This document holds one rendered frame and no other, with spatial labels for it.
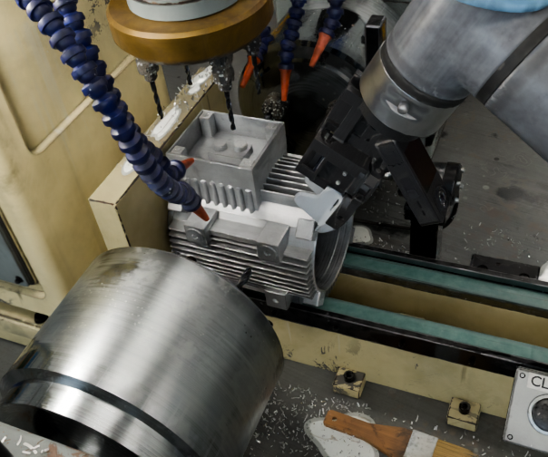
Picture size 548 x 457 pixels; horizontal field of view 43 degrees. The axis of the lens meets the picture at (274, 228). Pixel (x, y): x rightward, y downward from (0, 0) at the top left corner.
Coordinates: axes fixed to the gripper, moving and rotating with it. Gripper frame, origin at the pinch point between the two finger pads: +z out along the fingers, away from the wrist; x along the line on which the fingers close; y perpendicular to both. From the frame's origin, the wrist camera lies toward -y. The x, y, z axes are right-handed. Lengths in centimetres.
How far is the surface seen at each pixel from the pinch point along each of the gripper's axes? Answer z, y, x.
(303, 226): 1.5, 2.4, 0.7
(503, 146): 18, -27, -58
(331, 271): 13.9, -5.3, -5.9
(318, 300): 11.9, -4.9, 1.2
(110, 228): 11.0, 22.1, 8.8
